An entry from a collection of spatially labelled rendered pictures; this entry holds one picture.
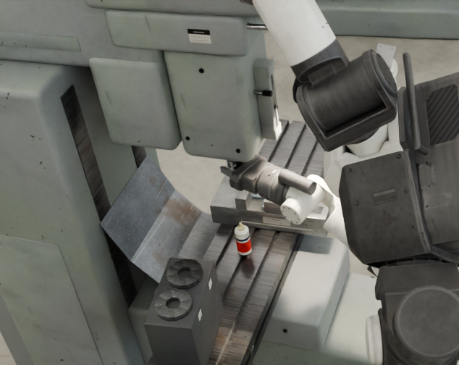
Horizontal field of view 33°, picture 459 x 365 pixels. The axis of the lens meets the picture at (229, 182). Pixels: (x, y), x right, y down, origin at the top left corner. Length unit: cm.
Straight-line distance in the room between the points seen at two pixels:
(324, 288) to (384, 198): 87
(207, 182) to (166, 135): 207
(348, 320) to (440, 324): 107
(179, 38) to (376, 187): 59
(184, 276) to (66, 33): 65
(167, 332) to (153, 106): 53
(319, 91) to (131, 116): 71
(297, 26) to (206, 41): 45
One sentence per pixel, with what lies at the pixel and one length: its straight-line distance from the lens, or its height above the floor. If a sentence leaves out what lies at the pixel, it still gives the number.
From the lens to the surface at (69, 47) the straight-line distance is 189.
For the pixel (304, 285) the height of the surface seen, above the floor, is 85.
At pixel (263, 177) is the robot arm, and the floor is 126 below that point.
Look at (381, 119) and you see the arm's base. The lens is 130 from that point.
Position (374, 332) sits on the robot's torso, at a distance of 139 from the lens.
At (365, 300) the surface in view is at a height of 73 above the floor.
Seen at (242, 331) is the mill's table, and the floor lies 93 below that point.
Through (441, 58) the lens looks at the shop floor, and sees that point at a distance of 478.
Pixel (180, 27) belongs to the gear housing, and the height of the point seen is 170.
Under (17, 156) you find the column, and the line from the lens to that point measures 204.
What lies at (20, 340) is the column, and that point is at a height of 53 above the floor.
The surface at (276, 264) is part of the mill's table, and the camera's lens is 217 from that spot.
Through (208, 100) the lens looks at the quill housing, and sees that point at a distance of 180.
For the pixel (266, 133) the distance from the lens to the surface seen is 191.
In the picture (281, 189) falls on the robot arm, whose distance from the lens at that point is 191.
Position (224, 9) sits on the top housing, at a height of 175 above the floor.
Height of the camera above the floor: 248
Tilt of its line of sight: 39 degrees down
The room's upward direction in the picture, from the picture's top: 10 degrees counter-clockwise
